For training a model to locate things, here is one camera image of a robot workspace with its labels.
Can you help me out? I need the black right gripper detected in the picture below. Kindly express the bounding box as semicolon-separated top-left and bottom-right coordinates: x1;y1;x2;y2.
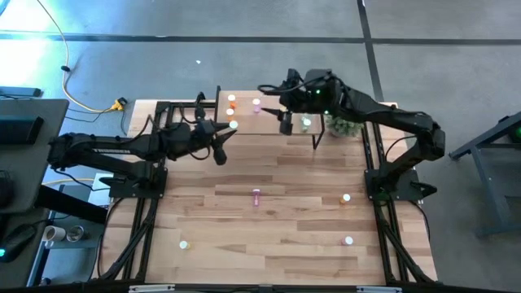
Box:
260;68;341;136

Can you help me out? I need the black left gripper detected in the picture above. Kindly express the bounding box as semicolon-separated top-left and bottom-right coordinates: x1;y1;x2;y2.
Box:
190;120;238;166

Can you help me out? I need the green succulent in patterned pot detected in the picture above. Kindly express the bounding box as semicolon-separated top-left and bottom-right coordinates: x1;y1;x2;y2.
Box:
325;115;364;138

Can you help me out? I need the black beam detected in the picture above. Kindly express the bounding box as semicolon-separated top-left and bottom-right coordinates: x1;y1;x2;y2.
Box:
35;185;109;225

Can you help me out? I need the silver aluminium extrusion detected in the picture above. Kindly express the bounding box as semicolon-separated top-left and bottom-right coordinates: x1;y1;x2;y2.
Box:
129;284;176;293
356;285;402;293

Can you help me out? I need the shiny metal cup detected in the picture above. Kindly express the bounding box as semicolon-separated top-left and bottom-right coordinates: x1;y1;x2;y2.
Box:
66;225;85;243

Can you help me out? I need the white paper cup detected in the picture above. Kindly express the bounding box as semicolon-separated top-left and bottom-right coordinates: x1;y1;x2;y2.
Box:
43;225;66;243

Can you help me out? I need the black box device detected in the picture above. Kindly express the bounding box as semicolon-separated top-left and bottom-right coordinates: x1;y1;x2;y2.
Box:
0;115;45;145

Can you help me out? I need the dark grey flat device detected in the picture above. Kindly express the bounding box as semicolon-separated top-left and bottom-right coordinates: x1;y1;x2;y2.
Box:
0;85;43;98

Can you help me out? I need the black computer mouse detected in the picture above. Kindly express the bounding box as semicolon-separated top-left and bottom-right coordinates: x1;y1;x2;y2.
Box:
0;223;37;264

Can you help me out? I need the dark metal cart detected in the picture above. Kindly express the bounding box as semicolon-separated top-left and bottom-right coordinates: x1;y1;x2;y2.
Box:
449;110;521;239

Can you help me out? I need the grey low desk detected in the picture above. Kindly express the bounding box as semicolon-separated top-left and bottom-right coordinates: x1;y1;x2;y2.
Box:
0;207;52;290

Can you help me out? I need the wooden shelf with black frame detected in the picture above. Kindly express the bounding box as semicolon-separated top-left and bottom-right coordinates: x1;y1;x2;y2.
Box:
213;85;326;151

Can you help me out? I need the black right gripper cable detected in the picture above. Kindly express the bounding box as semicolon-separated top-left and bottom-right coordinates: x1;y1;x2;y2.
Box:
256;82;296;95

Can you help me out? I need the black metal rig frame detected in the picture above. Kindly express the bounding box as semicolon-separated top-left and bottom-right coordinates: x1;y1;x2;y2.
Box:
92;91;439;286

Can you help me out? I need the black power cord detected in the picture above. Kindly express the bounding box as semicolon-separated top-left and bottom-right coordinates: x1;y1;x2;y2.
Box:
64;96;129;138

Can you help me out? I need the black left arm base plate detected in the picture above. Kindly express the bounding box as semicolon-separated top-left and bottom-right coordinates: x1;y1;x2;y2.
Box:
99;168;169;199

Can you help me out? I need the yellow extension cord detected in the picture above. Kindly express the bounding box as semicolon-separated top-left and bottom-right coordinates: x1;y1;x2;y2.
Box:
35;0;125;114

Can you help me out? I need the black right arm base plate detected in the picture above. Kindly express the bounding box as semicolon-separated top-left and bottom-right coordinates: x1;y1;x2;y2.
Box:
364;168;439;203

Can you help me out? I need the thin yellow cable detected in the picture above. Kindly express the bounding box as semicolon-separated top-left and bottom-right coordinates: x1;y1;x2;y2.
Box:
42;177;95;187

